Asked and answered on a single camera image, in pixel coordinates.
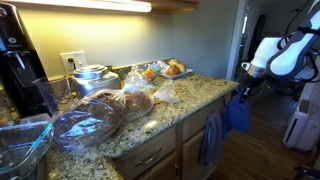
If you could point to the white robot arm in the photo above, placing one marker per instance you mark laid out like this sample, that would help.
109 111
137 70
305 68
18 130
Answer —
293 53

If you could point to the glass fruit bowl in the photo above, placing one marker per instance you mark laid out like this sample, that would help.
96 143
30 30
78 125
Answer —
151 71

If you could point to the white air purifier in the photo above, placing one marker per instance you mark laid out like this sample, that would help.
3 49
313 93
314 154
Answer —
303 130

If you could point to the silver white rice cooker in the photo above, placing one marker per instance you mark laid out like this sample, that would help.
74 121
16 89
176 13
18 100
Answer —
95 80

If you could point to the under-cabinet light strip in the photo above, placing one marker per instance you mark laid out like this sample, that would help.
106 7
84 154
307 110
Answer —
86 4

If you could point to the white door frame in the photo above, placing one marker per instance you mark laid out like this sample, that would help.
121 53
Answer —
235 40

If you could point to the white wall outlet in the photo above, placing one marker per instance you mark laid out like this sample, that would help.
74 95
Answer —
78 60

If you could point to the large bagged dark bread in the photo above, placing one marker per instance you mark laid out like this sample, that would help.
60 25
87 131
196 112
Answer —
88 120

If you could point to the dark hanging coat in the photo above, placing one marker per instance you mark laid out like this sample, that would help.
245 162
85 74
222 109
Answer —
257 36

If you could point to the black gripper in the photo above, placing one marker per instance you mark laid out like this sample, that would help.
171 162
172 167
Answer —
254 83

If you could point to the clear glass mixing bowl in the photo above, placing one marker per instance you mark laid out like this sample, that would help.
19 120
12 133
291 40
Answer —
23 150

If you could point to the clear plastic bag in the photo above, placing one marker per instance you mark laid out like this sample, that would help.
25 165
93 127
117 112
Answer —
166 93

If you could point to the blue cloth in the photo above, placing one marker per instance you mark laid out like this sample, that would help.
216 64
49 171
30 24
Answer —
237 115

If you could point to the bagged round brown bread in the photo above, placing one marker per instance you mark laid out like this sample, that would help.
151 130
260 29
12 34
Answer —
137 105

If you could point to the wooden drawer with hook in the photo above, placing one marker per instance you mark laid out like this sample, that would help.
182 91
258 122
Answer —
200 115

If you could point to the golden bread roll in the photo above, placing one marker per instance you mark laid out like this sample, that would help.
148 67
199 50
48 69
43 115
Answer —
172 70
173 62
182 67

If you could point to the orange fruit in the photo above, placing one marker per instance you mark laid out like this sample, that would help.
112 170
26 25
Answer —
149 73

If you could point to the black soda machine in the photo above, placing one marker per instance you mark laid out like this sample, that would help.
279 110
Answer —
20 66

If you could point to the clear glass pitcher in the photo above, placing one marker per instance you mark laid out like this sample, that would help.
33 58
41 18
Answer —
55 95

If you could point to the wooden upper cabinet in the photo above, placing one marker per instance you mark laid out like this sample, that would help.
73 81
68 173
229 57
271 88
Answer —
176 5

